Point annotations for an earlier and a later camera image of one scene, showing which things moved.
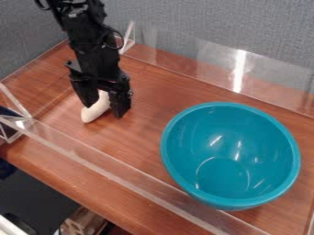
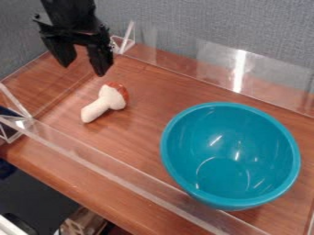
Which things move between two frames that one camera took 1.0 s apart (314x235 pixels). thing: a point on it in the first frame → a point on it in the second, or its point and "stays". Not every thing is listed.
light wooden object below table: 81,222 stays
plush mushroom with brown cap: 96,109 stays
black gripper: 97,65 → 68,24
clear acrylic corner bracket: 128,39 stays
